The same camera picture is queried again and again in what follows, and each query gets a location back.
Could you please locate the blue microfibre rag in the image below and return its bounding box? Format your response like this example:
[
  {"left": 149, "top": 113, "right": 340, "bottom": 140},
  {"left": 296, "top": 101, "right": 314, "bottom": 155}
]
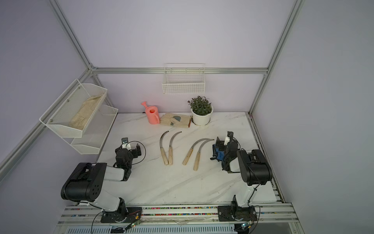
[{"left": 210, "top": 143, "right": 226, "bottom": 161}]

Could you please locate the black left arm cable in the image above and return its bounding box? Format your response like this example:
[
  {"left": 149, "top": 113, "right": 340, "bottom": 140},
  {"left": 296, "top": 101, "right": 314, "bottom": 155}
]
[{"left": 127, "top": 140, "right": 147, "bottom": 166}]

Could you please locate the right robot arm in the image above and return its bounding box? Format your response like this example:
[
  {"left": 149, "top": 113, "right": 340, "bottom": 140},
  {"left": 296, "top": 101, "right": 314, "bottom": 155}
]
[{"left": 211, "top": 136, "right": 277, "bottom": 207}]

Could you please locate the white mesh shelf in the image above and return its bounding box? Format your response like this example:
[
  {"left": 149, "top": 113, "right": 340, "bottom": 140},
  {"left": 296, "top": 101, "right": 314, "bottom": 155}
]
[
  {"left": 63, "top": 104, "right": 118, "bottom": 155},
  {"left": 40, "top": 80, "right": 107, "bottom": 138}
]

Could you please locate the lower white mesh shelf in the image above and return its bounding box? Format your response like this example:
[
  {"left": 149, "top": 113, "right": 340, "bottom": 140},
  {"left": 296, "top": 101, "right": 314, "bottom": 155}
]
[{"left": 63, "top": 104, "right": 118, "bottom": 155}]

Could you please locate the upper white mesh shelf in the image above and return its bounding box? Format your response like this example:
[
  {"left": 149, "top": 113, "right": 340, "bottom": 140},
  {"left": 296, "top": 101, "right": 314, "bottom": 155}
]
[{"left": 40, "top": 80, "right": 107, "bottom": 138}]

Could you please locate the beige glove in shelf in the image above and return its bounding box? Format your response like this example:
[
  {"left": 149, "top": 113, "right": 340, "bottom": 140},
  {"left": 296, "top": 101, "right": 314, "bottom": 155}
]
[{"left": 69, "top": 95, "right": 102, "bottom": 130}]

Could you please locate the white wire wall basket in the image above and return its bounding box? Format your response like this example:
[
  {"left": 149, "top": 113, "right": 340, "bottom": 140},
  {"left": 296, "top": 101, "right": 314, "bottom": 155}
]
[{"left": 162, "top": 63, "right": 206, "bottom": 95}]

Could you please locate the pink watering can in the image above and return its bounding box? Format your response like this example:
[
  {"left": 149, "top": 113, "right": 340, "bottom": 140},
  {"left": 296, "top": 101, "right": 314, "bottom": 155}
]
[{"left": 141, "top": 101, "right": 160, "bottom": 125}]

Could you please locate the aluminium front rail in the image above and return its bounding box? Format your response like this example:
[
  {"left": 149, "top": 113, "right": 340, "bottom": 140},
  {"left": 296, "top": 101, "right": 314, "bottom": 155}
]
[{"left": 57, "top": 203, "right": 299, "bottom": 226}]

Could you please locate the potted green plant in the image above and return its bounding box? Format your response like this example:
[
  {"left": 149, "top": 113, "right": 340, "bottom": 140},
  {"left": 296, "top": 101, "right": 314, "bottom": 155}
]
[{"left": 188, "top": 96, "right": 213, "bottom": 126}]

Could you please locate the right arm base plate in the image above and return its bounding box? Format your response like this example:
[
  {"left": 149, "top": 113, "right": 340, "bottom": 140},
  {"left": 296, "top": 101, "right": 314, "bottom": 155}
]
[{"left": 217, "top": 206, "right": 258, "bottom": 222}]

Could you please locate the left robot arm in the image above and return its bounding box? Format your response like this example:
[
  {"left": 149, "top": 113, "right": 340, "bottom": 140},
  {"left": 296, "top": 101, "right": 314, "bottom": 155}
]
[{"left": 60, "top": 141, "right": 146, "bottom": 213}]

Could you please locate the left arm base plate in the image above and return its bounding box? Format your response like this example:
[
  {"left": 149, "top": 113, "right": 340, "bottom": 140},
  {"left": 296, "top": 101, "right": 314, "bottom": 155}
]
[{"left": 100, "top": 207, "right": 142, "bottom": 223}]

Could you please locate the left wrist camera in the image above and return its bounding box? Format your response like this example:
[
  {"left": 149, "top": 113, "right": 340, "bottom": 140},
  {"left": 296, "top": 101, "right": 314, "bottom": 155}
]
[{"left": 121, "top": 137, "right": 131, "bottom": 150}]

